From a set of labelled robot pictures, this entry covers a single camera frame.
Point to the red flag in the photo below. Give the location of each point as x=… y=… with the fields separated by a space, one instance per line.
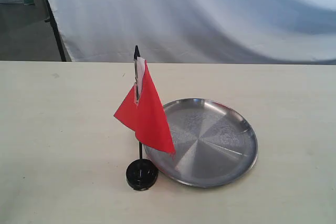
x=143 y=112

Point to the black round object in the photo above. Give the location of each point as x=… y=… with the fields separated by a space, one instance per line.
x=141 y=174

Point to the round stainless steel plate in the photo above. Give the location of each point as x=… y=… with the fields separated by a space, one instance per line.
x=214 y=144

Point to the white backdrop cloth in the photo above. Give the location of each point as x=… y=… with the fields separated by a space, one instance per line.
x=198 y=31

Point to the black backdrop stand pole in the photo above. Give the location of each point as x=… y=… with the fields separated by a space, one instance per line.
x=51 y=19

